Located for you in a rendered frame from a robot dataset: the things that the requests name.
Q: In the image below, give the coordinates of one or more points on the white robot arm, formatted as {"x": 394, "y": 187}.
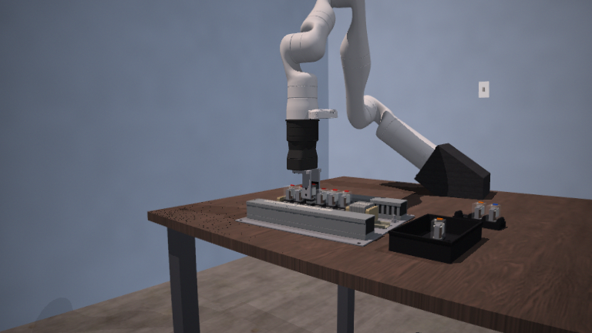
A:
{"x": 309, "y": 46}

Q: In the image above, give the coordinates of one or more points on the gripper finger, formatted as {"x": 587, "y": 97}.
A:
{"x": 315, "y": 176}
{"x": 306, "y": 183}

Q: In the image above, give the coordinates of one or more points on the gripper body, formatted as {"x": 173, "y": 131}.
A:
{"x": 302, "y": 132}

